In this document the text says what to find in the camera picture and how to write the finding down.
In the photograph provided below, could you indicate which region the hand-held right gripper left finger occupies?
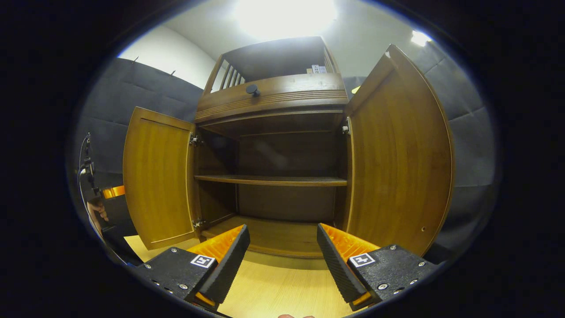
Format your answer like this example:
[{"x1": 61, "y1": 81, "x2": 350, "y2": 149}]
[{"x1": 132, "y1": 224, "x2": 251, "y2": 310}]

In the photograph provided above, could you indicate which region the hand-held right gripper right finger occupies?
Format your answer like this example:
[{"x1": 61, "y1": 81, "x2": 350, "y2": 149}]
[{"x1": 316, "y1": 223, "x2": 437, "y2": 311}]

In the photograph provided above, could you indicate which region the wooden shoe cabinet door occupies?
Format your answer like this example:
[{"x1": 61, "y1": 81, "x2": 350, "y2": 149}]
[
  {"x1": 344, "y1": 44, "x2": 455, "y2": 257},
  {"x1": 122, "y1": 106, "x2": 201, "y2": 250}
]

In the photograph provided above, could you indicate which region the black backdrop cloth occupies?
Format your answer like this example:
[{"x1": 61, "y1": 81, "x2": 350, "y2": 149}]
[{"x1": 73, "y1": 42, "x2": 501, "y2": 252}]

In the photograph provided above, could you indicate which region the large ceiling light panel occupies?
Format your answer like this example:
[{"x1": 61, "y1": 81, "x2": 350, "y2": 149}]
[{"x1": 234, "y1": 0, "x2": 338, "y2": 40}]

